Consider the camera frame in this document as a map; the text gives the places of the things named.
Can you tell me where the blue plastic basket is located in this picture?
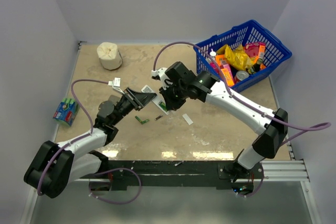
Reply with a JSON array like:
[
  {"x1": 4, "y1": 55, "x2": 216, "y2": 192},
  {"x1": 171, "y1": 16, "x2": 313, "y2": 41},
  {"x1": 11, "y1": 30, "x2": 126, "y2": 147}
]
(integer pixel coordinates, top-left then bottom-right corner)
[{"x1": 193, "y1": 19, "x2": 292, "y2": 93}]

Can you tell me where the black base frame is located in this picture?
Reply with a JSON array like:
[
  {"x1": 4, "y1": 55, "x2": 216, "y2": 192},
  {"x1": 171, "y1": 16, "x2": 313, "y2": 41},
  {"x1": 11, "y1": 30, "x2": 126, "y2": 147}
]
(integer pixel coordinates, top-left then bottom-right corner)
[{"x1": 84, "y1": 161, "x2": 264, "y2": 192}]

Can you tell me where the yellow snack bag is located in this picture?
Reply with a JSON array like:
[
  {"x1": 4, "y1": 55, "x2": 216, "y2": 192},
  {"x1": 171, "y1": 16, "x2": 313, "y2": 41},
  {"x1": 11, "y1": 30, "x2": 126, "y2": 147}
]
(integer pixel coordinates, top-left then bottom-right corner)
[{"x1": 216, "y1": 44, "x2": 253, "y2": 71}]

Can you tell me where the white bottle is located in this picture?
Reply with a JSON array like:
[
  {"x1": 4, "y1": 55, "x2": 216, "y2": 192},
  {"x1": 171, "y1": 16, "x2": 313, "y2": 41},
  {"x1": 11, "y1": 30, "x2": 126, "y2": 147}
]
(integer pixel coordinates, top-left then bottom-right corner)
[{"x1": 206, "y1": 49, "x2": 217, "y2": 64}]

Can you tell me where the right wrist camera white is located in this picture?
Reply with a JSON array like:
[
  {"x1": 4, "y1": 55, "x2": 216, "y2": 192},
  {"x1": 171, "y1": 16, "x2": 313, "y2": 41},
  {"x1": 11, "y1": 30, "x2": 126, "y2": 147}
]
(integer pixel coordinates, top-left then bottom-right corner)
[{"x1": 151, "y1": 68, "x2": 172, "y2": 90}]

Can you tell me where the dark glass bottle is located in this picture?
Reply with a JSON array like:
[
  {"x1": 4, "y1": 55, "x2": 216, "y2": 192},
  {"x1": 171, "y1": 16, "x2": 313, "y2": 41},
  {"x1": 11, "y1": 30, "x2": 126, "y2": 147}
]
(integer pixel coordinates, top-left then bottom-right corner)
[{"x1": 247, "y1": 58, "x2": 263, "y2": 74}]

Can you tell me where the orange tall carton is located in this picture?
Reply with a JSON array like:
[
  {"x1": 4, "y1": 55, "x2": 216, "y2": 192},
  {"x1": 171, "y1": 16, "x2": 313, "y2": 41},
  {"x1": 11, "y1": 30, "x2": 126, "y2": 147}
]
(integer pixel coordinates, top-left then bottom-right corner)
[{"x1": 258, "y1": 42, "x2": 266, "y2": 61}]

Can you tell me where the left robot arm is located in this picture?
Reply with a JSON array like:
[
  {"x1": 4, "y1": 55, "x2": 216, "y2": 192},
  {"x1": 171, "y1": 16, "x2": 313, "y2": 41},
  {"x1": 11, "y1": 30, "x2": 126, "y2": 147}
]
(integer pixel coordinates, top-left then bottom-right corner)
[{"x1": 24, "y1": 88, "x2": 157, "y2": 198}]

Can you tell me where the white remote control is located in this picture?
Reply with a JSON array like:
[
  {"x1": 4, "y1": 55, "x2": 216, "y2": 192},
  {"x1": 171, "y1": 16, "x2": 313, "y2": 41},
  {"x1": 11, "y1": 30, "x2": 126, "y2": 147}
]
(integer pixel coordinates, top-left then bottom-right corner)
[{"x1": 141, "y1": 85, "x2": 169, "y2": 115}]

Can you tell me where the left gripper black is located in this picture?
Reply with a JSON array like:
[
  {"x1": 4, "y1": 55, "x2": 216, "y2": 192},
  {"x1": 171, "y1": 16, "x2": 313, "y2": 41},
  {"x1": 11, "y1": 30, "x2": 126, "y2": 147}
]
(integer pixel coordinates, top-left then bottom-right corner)
[{"x1": 111, "y1": 87, "x2": 156, "y2": 126}]

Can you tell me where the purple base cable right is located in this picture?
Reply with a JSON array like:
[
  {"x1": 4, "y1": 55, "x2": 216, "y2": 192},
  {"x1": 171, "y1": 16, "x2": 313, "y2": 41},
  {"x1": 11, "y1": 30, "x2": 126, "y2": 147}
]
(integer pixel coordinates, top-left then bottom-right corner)
[{"x1": 235, "y1": 166, "x2": 265, "y2": 198}]

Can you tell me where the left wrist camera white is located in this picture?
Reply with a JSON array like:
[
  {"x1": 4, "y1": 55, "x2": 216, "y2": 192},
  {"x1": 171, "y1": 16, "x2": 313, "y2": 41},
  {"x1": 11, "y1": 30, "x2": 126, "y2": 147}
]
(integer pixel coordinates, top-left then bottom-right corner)
[{"x1": 108, "y1": 77, "x2": 124, "y2": 95}]

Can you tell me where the orange box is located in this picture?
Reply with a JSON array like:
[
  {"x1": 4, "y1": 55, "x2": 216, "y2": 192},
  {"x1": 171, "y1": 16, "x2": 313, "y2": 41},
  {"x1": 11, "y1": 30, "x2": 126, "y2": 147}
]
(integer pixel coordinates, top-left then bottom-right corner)
[{"x1": 215, "y1": 55, "x2": 235, "y2": 87}]

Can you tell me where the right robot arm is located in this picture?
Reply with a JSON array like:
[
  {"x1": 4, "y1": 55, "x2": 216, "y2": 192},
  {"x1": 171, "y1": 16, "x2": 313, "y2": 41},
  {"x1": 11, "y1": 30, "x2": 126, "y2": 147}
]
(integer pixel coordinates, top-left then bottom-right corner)
[{"x1": 151, "y1": 61, "x2": 288, "y2": 178}]

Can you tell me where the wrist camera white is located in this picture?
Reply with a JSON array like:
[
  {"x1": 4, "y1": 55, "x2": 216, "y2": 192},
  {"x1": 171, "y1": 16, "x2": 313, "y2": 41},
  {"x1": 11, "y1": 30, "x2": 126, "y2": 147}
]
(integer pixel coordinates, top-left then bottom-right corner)
[
  {"x1": 151, "y1": 68, "x2": 172, "y2": 90},
  {"x1": 108, "y1": 77, "x2": 124, "y2": 95}
]

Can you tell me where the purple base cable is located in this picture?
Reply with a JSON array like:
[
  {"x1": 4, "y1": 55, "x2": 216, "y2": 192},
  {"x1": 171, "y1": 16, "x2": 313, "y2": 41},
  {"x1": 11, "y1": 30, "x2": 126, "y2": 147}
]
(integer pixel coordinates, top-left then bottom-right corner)
[
  {"x1": 88, "y1": 167, "x2": 143, "y2": 205},
  {"x1": 235, "y1": 166, "x2": 265, "y2": 198}
]

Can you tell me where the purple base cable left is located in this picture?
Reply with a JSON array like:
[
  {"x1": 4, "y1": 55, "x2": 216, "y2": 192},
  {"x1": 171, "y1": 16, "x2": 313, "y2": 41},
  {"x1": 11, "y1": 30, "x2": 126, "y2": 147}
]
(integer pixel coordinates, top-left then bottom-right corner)
[{"x1": 88, "y1": 167, "x2": 143, "y2": 205}]

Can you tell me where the battery multipack blue green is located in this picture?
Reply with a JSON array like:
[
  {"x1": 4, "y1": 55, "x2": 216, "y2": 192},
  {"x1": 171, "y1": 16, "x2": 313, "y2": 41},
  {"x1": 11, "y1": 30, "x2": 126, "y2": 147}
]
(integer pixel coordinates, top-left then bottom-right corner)
[{"x1": 53, "y1": 98, "x2": 80, "y2": 127}]

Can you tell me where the white tissue roll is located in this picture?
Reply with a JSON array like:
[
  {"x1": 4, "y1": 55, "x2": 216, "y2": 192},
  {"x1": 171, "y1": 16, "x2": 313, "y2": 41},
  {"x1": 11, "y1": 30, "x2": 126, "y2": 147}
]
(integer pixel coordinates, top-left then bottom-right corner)
[{"x1": 97, "y1": 42, "x2": 122, "y2": 70}]

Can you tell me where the red soda can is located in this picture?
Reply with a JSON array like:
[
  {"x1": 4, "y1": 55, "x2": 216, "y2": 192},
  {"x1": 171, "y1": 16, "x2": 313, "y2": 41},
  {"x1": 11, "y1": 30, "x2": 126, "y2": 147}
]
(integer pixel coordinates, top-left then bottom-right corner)
[{"x1": 234, "y1": 71, "x2": 249, "y2": 84}]

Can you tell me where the white battery cover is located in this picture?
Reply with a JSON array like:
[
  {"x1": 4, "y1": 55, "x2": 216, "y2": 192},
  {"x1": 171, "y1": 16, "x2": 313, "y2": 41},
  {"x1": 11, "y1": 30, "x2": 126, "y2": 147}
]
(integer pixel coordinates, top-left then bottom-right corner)
[{"x1": 182, "y1": 114, "x2": 193, "y2": 125}]

